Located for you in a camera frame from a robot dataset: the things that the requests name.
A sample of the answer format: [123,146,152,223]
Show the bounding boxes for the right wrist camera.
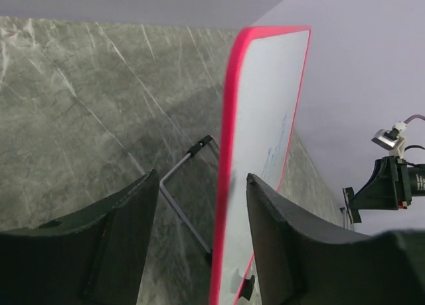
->
[371,122,407,159]

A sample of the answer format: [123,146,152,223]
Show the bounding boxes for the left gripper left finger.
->
[1,171,159,304]

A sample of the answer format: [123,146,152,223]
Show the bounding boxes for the whiteboard wire stand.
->
[159,134,219,257]

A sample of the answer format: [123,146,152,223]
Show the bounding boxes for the red framed whiteboard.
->
[209,25,311,304]

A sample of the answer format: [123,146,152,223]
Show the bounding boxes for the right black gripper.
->
[343,156,412,223]

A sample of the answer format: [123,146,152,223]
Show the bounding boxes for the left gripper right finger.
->
[246,173,424,304]

